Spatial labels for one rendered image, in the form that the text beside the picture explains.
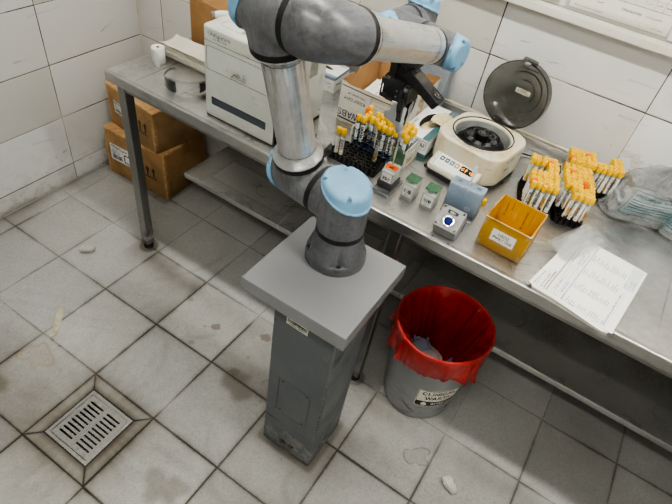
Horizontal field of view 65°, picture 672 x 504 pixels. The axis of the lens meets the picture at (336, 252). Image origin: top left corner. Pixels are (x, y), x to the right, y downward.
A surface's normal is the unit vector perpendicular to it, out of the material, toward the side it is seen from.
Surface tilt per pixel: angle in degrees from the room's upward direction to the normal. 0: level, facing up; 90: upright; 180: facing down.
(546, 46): 90
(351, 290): 1
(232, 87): 90
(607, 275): 0
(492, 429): 0
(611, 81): 90
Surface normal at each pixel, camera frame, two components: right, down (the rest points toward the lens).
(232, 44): -0.54, 0.53
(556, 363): 0.14, -0.70
